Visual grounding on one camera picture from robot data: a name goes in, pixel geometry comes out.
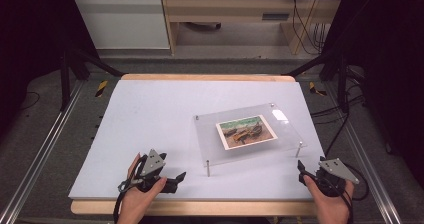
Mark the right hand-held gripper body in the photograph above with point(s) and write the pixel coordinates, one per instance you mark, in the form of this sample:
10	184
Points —
335	175

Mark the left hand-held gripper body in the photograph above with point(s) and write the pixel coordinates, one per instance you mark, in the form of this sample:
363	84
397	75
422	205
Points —
151	164

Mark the clear acrylic photo frame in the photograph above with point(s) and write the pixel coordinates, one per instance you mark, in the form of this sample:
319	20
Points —
243	134

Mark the person's right hand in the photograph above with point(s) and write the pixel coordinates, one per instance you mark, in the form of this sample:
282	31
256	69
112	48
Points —
331	209

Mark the person's left hand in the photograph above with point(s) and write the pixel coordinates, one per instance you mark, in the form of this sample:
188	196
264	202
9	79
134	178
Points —
135	204

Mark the painting print card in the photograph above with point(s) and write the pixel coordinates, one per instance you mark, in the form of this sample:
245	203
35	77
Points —
246	132

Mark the yellow clamp right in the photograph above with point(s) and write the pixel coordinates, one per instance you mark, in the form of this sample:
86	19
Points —
315	89

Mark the yellow clamp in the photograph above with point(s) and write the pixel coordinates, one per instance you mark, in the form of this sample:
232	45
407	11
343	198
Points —
315	89
101	88

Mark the yellow clamp left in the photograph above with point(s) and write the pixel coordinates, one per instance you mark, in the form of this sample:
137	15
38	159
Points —
101	88

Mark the black metal stand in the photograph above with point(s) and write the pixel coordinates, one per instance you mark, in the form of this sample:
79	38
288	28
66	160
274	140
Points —
338	67
71	67

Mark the white cabinet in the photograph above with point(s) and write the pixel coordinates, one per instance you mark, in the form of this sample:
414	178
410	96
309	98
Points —
123	20

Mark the grey desk label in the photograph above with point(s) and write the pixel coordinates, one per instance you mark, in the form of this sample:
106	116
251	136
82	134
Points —
275	16

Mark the light wooden desk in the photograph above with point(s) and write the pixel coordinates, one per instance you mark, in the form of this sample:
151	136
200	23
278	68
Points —
233	7

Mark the aluminium floor rail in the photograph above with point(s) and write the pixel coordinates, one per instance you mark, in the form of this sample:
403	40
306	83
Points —
366	157
43	144

